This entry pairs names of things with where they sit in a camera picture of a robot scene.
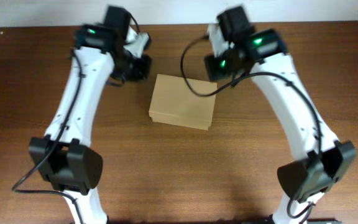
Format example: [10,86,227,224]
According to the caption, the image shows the brown cardboard box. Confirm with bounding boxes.
[149,74,216,130]

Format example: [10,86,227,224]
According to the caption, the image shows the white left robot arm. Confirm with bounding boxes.
[29,6,152,223]

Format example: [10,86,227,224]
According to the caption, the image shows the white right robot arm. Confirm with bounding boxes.
[205,6,356,223]

